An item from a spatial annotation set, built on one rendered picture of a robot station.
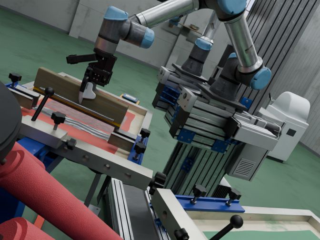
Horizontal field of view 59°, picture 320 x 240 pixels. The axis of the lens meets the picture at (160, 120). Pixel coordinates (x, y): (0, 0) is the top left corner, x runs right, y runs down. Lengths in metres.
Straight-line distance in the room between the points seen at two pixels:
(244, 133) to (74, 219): 1.16
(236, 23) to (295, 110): 4.92
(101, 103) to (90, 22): 9.36
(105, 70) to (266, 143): 0.95
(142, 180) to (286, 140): 5.41
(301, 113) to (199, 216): 5.36
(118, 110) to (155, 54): 9.80
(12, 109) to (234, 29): 1.07
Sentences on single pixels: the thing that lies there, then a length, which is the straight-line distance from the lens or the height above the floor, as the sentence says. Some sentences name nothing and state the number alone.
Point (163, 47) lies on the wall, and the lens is 10.87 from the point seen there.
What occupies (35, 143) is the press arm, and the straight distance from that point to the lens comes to 0.83.
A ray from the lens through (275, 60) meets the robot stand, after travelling 1.84.
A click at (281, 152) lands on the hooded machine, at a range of 6.23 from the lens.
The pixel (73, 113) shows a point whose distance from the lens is 1.33.
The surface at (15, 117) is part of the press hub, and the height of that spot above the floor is 1.32.
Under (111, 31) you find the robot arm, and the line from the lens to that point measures 1.02.
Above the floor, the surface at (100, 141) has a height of 0.95.
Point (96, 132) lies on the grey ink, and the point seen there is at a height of 0.96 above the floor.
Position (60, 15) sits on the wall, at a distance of 10.41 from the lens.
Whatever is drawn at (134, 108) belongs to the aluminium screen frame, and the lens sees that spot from 1.66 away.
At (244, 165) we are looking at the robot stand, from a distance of 1.98.
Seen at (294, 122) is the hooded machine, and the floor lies 0.88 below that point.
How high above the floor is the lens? 1.45
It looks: 17 degrees down
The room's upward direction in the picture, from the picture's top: 25 degrees clockwise
